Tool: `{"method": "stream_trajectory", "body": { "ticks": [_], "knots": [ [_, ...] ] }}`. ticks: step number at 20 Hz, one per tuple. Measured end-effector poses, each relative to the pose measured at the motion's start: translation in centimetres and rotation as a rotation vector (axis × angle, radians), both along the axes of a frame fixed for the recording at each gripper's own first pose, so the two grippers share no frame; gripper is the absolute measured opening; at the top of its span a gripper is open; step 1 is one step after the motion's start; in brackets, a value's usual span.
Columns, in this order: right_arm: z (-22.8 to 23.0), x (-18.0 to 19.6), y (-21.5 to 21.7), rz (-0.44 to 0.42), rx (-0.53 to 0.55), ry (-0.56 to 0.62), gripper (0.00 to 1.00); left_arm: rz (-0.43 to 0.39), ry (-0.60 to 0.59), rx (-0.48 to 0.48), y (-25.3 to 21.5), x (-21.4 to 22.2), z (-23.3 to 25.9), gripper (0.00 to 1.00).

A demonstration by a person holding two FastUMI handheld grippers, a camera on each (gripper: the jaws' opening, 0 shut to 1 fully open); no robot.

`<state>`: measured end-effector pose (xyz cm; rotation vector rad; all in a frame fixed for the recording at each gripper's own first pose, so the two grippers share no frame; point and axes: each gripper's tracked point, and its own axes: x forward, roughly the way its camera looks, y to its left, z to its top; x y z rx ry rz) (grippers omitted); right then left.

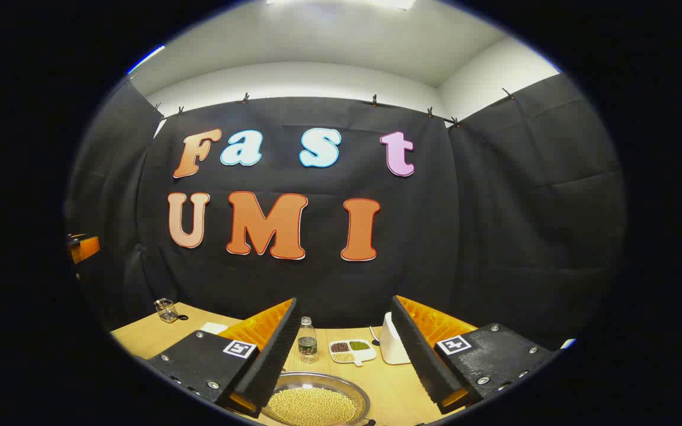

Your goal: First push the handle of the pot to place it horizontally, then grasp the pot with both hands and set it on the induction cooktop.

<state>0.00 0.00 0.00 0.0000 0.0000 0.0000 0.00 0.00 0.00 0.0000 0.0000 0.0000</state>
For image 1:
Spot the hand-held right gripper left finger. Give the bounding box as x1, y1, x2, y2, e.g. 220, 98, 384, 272
147, 297, 302, 418

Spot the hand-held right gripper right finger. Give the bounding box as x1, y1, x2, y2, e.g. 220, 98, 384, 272
390, 295, 558, 415

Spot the steel pot with black handle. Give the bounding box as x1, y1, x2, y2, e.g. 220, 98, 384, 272
260, 372, 377, 426

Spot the pile of yellow soybeans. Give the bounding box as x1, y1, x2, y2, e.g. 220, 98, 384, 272
267, 388, 358, 426

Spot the white toaster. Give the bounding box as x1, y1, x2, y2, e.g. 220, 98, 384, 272
379, 312, 413, 365

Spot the clear plastic water bottle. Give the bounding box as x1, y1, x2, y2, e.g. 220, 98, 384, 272
297, 317, 319, 364

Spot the white divided dish of beans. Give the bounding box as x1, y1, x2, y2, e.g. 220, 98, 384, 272
328, 338, 377, 366

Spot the clear glass cup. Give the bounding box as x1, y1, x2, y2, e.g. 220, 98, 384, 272
154, 298, 179, 324

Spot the black backdrop cloth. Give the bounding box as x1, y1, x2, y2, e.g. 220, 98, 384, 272
66, 74, 626, 350

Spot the row of small black clips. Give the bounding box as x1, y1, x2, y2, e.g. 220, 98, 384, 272
152, 88, 516, 128

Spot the ceiling light panel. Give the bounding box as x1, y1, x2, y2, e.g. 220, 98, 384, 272
265, 0, 417, 11

